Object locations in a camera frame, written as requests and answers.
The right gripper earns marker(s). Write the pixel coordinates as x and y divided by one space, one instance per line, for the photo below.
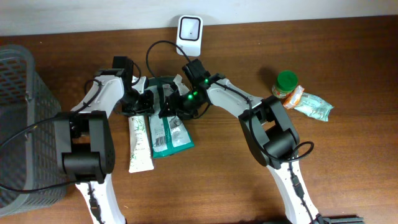
175 103

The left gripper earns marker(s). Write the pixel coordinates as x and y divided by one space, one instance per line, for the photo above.
144 101

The green wipes pack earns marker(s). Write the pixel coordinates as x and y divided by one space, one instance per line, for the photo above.
168 135

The white cream tube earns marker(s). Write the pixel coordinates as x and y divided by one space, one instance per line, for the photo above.
140 151

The green lid jar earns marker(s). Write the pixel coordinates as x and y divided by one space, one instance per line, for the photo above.
285 84

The orange tissue pack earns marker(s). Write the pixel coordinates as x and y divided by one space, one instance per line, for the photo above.
293 98

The light green snack packet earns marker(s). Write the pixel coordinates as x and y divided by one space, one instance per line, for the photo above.
314 107

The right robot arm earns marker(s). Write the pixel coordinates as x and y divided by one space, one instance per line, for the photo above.
271 137

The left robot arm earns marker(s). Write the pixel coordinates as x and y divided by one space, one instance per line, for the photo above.
84 144

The white barcode scanner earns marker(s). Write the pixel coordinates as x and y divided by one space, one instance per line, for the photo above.
189 34

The grey plastic mesh basket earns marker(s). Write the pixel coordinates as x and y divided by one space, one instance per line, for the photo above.
29 161

